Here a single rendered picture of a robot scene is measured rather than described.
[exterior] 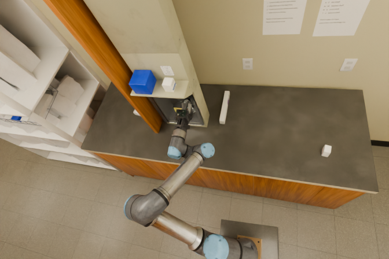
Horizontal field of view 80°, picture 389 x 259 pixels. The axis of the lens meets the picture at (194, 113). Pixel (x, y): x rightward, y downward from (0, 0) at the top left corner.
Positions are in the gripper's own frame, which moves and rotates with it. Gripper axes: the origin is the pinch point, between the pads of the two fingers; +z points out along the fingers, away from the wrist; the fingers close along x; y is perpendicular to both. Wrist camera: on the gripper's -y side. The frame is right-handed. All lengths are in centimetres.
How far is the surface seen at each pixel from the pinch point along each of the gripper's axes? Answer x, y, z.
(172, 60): 0.0, 35.0, 2.5
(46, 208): 192, -131, -77
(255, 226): -44, -37, -58
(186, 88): -4.2, 20.0, -2.8
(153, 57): 9.4, 37.4, 2.5
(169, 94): 4.2, 20.0, -7.4
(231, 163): -26, -37, -22
